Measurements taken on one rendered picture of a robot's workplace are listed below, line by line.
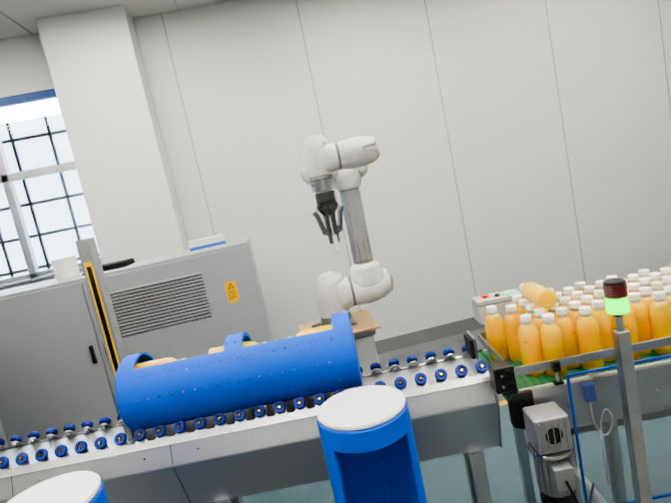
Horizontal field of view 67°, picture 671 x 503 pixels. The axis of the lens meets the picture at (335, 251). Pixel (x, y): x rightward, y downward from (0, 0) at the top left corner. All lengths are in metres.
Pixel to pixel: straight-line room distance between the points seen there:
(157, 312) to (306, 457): 1.84
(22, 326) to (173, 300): 0.94
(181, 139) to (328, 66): 1.45
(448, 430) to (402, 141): 3.32
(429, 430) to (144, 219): 3.15
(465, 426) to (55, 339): 2.67
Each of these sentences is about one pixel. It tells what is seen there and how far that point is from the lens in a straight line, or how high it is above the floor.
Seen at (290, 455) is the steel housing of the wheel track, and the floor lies 0.78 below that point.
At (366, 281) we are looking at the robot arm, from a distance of 2.53.
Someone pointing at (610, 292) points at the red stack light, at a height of 1.23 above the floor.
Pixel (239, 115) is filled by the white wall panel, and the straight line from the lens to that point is 4.73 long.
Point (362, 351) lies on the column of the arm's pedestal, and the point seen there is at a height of 0.89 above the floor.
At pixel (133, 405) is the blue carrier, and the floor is 1.09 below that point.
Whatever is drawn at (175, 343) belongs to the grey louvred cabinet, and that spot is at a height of 0.89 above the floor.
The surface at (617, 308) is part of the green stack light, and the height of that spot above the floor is 1.18.
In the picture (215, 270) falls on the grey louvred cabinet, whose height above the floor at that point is 1.31.
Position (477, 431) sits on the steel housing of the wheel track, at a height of 0.72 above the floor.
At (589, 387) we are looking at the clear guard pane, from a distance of 1.94.
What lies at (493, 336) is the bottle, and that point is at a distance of 2.12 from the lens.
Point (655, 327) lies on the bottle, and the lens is 2.12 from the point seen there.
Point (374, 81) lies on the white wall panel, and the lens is 4.90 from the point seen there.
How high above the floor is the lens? 1.72
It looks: 8 degrees down
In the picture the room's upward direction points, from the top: 12 degrees counter-clockwise
